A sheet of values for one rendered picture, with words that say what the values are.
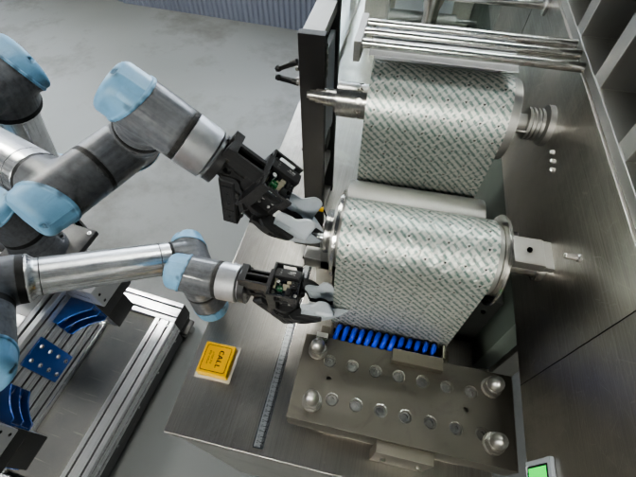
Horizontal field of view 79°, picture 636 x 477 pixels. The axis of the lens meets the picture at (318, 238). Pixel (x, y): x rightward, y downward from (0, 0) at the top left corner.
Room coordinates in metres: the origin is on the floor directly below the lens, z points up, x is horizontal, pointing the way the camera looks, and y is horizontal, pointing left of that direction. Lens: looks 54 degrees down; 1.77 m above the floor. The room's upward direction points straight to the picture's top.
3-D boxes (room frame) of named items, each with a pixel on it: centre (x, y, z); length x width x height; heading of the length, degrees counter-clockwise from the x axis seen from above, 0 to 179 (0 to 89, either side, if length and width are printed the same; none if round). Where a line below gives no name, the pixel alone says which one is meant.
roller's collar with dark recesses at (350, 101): (0.64, -0.07, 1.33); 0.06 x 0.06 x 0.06; 78
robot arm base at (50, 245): (0.65, 0.83, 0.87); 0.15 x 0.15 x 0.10
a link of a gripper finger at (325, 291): (0.35, -0.02, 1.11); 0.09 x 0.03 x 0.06; 79
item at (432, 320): (0.30, -0.14, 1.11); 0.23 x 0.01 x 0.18; 78
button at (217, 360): (0.28, 0.23, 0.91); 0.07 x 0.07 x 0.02; 78
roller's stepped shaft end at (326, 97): (0.65, -0.01, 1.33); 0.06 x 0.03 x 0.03; 78
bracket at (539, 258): (0.33, -0.33, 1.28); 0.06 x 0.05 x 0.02; 78
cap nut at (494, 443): (0.10, -0.30, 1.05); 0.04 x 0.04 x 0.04
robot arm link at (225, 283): (0.38, 0.17, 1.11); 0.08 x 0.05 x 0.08; 168
